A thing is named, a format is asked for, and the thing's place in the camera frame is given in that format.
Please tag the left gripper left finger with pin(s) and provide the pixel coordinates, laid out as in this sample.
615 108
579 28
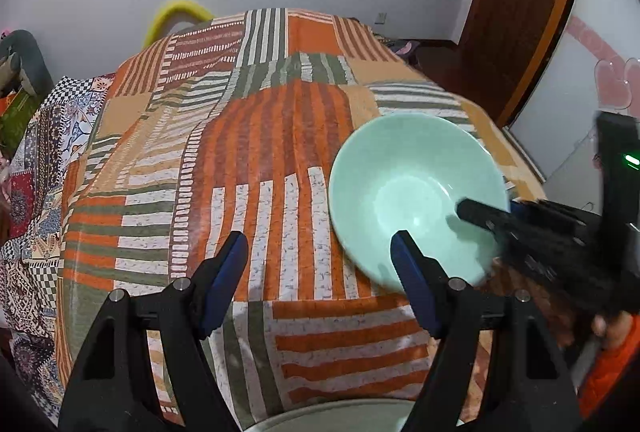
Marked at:
111 387

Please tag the small mint green bowl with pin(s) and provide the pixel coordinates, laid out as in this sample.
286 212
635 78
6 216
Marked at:
408 172

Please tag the person's right hand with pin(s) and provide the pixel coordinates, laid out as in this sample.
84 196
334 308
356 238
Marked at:
612 330

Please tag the large mint green plate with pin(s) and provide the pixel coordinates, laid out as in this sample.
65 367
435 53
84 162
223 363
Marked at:
367 414

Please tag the striped patchwork blanket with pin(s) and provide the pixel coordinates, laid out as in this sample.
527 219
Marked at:
235 126

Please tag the patterned ethnic quilt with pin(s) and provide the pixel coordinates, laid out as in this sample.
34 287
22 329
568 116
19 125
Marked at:
56 136

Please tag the brown wooden door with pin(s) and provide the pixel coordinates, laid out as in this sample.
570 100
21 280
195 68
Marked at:
503 46

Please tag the grey-green plush toy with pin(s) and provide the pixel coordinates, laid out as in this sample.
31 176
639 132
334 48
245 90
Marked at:
23 66

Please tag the yellow curved tube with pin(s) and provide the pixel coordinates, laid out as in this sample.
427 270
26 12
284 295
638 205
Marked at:
170 13

